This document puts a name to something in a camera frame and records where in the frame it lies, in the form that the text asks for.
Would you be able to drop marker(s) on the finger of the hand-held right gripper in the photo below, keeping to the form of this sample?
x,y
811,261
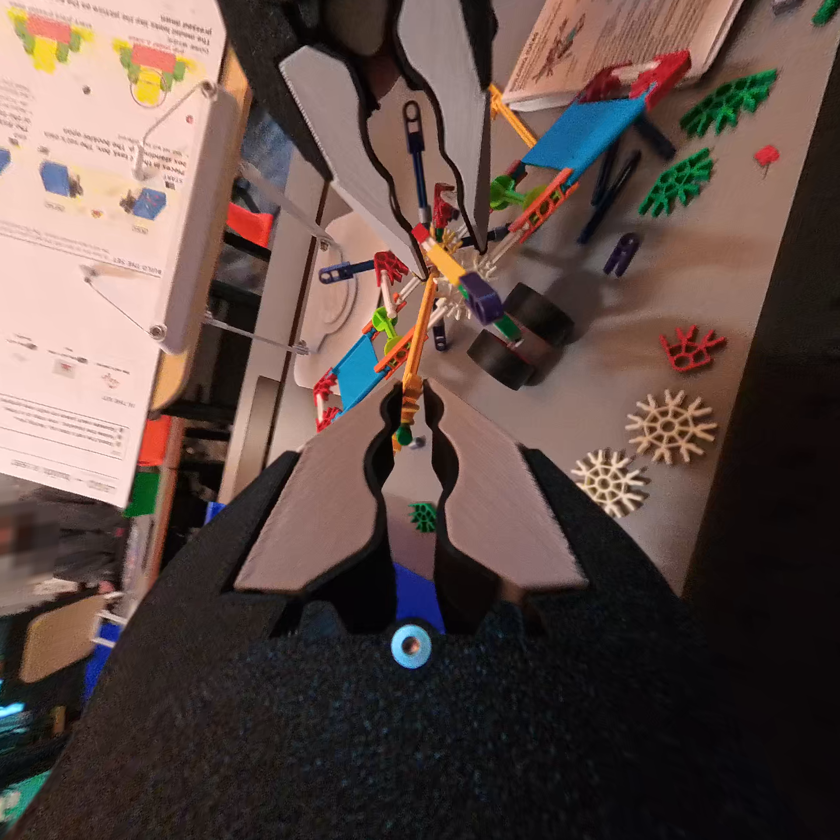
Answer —
x,y
446,79
341,144

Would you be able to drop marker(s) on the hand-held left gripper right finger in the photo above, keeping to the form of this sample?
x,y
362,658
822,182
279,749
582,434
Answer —
x,y
518,518

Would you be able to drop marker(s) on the small orange cone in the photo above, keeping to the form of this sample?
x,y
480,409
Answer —
x,y
253,226

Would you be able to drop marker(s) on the colourful construction toy model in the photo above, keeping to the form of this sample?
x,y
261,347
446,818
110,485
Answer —
x,y
584,134

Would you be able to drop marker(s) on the dark blue plastic rod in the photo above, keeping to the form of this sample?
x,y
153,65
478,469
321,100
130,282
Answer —
x,y
604,174
610,197
656,138

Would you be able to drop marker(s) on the small red clip piece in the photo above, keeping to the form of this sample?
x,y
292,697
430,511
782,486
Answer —
x,y
766,156

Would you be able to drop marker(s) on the white snowflake connector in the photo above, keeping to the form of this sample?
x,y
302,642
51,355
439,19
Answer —
x,y
620,489
682,436

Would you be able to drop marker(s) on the loose yellow plastic rod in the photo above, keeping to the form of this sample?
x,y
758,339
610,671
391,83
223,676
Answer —
x,y
515,124

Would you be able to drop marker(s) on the red fan connector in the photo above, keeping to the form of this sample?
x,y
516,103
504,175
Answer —
x,y
689,364

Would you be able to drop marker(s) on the building ideas booklet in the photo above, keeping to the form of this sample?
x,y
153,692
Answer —
x,y
623,33

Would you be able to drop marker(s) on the orange storage bin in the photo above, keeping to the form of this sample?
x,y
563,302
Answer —
x,y
154,441

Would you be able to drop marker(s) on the black dotted rubber mat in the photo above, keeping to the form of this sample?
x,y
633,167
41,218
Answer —
x,y
787,459

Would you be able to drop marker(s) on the large green fan connector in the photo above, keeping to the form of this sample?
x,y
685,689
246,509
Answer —
x,y
728,105
676,187

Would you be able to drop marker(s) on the white document stand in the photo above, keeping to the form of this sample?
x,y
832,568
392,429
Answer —
x,y
203,216

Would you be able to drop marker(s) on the small purple clip connector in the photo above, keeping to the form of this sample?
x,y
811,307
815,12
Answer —
x,y
438,338
620,259

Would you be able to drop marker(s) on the orange rod with green tip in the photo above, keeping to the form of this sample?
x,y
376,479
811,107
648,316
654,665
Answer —
x,y
420,328

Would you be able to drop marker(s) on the green storage bin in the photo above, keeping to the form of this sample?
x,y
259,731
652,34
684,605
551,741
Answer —
x,y
143,495

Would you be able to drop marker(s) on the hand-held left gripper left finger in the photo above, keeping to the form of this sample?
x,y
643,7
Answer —
x,y
308,518

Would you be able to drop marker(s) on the white printed instruction sheet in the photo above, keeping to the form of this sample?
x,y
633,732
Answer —
x,y
65,229

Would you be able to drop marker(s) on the small green fan connector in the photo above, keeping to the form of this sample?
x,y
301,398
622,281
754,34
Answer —
x,y
423,518

